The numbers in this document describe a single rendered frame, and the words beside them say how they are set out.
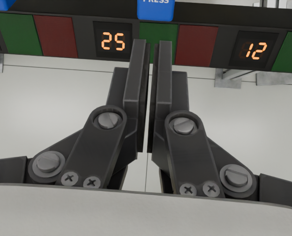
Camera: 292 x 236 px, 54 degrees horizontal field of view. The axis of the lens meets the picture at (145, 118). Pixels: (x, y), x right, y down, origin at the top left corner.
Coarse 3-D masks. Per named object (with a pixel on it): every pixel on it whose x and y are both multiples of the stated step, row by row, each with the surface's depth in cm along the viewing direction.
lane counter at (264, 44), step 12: (240, 36) 22; (252, 36) 21; (264, 36) 21; (276, 36) 21; (240, 48) 22; (252, 48) 22; (264, 48) 22; (240, 60) 23; (252, 60) 23; (264, 60) 23
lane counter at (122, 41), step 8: (96, 24) 22; (104, 24) 22; (112, 24) 22; (120, 24) 21; (128, 24) 21; (96, 32) 22; (104, 32) 22; (112, 32) 22; (120, 32) 22; (128, 32) 22; (96, 40) 23; (104, 40) 23; (112, 40) 22; (120, 40) 22; (128, 40) 22; (96, 48) 23; (104, 48) 23; (112, 48) 23; (120, 48) 23; (128, 48) 23; (104, 56) 24; (112, 56) 24; (120, 56) 24; (128, 56) 23
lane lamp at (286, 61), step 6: (288, 36) 21; (288, 42) 22; (282, 48) 22; (288, 48) 22; (282, 54) 22; (288, 54) 22; (276, 60) 23; (282, 60) 23; (288, 60) 23; (276, 66) 23; (282, 66) 23; (288, 66) 23
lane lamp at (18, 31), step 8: (0, 16) 22; (8, 16) 22; (16, 16) 22; (24, 16) 21; (32, 16) 21; (0, 24) 22; (8, 24) 22; (16, 24) 22; (24, 24) 22; (32, 24) 22; (8, 32) 23; (16, 32) 22; (24, 32) 22; (32, 32) 22; (8, 40) 23; (16, 40) 23; (24, 40) 23; (32, 40) 23; (8, 48) 24; (16, 48) 24; (24, 48) 24; (32, 48) 23; (40, 48) 23
